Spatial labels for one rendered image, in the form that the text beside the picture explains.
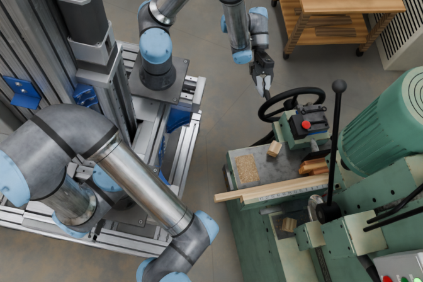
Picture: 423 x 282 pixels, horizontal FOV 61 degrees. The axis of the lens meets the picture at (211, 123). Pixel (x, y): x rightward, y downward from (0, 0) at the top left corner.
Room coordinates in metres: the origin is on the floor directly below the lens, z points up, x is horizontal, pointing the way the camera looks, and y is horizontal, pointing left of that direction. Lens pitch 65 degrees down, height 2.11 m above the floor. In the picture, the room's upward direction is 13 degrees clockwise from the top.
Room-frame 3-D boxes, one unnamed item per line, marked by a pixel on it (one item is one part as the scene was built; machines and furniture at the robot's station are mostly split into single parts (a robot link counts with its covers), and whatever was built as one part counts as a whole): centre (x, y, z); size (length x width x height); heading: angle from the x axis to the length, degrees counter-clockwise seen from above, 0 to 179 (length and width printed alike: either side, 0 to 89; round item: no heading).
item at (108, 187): (0.26, 0.26, 0.98); 0.13 x 0.12 x 0.14; 153
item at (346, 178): (0.44, -0.46, 1.03); 0.14 x 0.07 x 0.09; 24
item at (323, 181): (0.42, -0.43, 0.92); 0.60 x 0.02 x 0.05; 114
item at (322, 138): (0.62, -0.34, 0.91); 0.15 x 0.14 x 0.09; 114
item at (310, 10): (1.94, -0.60, 0.32); 0.66 x 0.57 x 0.64; 108
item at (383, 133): (0.46, -0.45, 1.35); 0.18 x 0.18 x 0.31
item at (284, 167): (0.54, -0.38, 0.87); 0.61 x 0.30 x 0.06; 114
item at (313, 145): (0.53, -0.38, 0.95); 0.09 x 0.07 x 0.09; 114
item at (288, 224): (0.28, -0.36, 0.82); 0.04 x 0.04 x 0.04; 89
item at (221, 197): (0.40, -0.32, 0.92); 0.56 x 0.02 x 0.04; 114
